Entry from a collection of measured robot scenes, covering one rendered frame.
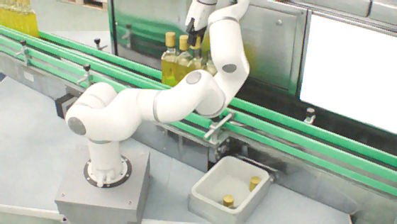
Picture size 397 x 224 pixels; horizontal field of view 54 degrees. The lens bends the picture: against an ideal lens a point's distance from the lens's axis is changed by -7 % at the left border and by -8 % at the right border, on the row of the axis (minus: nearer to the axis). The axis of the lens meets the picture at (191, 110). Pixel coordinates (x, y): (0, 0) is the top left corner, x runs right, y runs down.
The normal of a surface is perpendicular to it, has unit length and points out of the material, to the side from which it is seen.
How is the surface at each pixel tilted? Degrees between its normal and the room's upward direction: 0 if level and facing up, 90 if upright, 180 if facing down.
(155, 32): 90
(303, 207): 0
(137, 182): 5
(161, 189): 0
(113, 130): 91
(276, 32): 90
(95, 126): 91
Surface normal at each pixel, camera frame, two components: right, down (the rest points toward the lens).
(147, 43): -0.58, 0.43
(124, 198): 0.04, -0.79
